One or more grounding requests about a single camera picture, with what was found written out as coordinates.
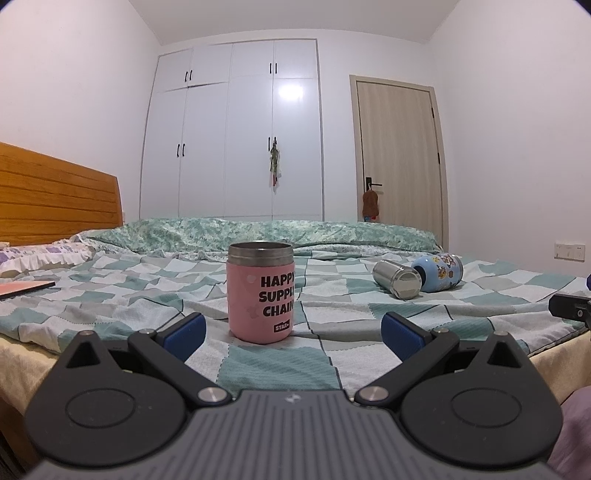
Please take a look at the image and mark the silver steel cup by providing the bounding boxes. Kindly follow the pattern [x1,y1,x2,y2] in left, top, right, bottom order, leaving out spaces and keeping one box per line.
[372,260,423,300]

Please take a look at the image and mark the blue cartoon sticker cup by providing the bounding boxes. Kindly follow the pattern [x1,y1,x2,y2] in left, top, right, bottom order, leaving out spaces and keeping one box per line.
[412,253,464,293]

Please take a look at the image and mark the pink steel cup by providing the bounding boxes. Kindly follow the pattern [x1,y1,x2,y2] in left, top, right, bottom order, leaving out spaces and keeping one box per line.
[226,241,296,345]

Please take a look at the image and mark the checkered green white blanket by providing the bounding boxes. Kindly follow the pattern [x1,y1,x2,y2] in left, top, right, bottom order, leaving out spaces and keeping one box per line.
[1,252,586,409]

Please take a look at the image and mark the green floral duvet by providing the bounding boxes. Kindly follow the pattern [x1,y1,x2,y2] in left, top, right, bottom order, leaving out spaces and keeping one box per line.
[73,218,442,259]

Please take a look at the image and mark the purple floral pillow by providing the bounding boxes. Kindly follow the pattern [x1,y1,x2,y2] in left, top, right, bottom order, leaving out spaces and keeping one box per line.
[0,240,94,278]

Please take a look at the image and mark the yellow bed sheet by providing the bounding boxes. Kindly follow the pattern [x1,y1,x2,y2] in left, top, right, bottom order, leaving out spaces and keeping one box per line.
[0,335,58,414]

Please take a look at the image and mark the wooden headboard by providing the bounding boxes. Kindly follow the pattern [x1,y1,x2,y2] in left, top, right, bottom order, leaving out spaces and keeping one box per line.
[0,143,123,246]

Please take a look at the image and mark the beige wooden door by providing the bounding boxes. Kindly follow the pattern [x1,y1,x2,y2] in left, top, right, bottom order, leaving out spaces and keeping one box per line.
[349,75,449,248]

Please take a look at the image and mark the hanging dried herb bundle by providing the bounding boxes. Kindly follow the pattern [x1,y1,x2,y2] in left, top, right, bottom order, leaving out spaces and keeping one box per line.
[270,137,280,191]

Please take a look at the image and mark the white wardrobe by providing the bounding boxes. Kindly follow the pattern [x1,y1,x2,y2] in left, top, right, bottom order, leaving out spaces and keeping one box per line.
[139,39,325,220]

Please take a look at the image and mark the white wall switch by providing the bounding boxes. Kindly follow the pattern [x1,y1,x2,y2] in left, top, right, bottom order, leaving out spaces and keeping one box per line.
[554,242,586,262]

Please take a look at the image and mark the brown plush toy on handle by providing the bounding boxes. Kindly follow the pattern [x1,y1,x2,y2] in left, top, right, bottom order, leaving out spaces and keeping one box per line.
[362,188,380,222]

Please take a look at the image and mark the black door handle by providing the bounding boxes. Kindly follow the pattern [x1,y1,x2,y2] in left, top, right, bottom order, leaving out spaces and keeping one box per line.
[366,177,382,190]

